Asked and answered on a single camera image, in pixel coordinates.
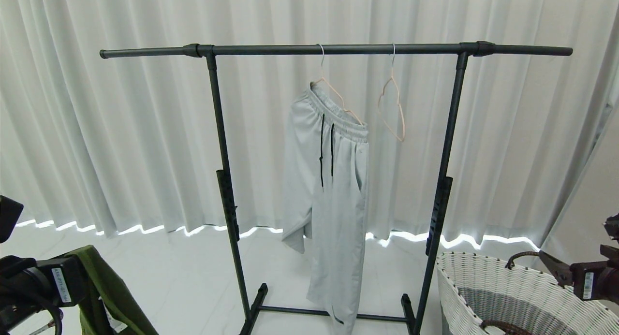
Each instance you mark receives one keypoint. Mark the pink clothes hanger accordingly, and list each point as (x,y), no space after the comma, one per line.
(322,62)
(393,64)

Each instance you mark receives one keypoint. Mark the green sleeveless shirt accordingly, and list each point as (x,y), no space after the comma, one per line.
(111,296)

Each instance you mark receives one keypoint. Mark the white curtain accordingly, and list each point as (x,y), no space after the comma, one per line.
(145,132)

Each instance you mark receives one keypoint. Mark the black clothes rack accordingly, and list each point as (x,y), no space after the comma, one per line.
(338,49)

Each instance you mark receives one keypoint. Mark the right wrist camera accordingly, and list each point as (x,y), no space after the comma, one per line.
(613,226)

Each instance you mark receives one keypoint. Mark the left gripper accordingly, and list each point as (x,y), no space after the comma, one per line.
(48,282)

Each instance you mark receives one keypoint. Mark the pale grey shorts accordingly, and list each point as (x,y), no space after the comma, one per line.
(333,204)

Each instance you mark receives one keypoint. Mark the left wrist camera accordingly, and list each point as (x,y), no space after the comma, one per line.
(8,219)

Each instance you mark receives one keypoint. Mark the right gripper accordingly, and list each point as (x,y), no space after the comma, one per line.
(602,279)

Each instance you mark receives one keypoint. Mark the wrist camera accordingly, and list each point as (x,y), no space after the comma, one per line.
(8,219)
(613,226)

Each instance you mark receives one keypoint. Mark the white laundry basket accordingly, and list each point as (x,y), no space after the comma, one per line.
(478,286)

